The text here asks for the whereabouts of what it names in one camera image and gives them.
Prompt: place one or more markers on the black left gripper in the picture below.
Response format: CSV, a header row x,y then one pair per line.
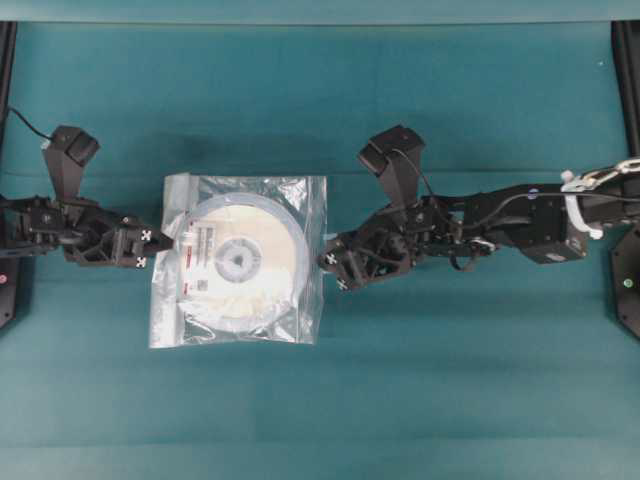
x,y
86,233

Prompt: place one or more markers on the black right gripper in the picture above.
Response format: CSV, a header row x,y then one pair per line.
x,y
392,242

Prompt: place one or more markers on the white component reel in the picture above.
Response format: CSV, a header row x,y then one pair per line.
x,y
243,263

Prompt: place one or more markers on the clear plastic zip bag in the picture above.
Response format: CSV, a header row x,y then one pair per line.
x,y
304,197

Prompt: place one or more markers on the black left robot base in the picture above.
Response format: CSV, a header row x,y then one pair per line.
x,y
17,277

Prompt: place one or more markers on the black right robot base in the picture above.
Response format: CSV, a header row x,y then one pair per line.
x,y
624,266

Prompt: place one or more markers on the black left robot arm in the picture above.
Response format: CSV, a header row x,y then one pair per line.
x,y
7,233

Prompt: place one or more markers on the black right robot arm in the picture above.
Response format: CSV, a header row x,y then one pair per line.
x,y
546,222

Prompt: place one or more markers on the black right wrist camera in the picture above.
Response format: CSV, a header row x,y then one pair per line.
x,y
393,158

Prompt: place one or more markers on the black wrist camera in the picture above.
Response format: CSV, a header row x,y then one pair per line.
x,y
393,158
66,155

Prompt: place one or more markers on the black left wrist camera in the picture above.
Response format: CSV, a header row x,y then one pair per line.
x,y
66,155

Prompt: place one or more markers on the black left frame rail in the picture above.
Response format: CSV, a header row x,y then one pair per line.
x,y
8,42

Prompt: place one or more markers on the black frame rail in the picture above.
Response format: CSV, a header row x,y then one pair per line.
x,y
625,49
8,42

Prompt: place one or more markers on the black right frame rail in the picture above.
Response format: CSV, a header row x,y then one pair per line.
x,y
625,49

